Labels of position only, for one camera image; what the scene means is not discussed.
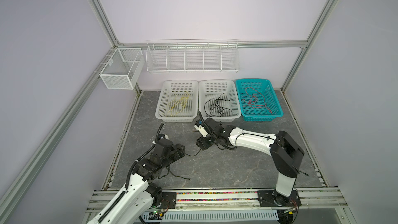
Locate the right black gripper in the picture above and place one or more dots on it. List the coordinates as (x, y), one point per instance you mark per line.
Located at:
(202, 144)

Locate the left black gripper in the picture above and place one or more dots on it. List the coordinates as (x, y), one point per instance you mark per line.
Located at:
(178, 151)

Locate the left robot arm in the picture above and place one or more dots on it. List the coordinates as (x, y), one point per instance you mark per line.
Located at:
(139, 192)

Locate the middle white plastic basket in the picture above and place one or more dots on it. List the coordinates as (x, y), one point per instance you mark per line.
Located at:
(218, 100)

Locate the white plastic basket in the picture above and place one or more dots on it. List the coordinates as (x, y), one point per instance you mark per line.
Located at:
(178, 101)
(218, 100)

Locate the left white plastic basket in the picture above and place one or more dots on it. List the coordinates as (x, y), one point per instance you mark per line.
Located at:
(178, 101)

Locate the teal plastic basket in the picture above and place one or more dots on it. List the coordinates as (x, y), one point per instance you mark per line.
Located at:
(258, 100)

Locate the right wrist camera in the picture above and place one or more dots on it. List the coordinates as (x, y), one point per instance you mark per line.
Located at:
(201, 127)

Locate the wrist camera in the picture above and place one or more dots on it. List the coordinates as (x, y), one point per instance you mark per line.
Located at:
(163, 136)
(201, 127)

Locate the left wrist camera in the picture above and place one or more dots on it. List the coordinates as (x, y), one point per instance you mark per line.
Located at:
(163, 136)

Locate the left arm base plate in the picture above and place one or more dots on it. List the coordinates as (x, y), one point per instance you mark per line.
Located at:
(165, 200)

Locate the white slotted cable duct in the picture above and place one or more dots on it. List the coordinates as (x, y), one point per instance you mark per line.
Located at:
(212, 216)

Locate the long white wire rack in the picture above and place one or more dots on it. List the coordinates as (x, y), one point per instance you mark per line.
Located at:
(192, 55)

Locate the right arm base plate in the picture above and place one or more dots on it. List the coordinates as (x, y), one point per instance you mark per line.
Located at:
(271, 198)

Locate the white mesh wall box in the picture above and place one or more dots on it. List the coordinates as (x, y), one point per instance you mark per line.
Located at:
(123, 69)

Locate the front aluminium rail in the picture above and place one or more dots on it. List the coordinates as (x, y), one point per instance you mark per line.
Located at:
(248, 199)

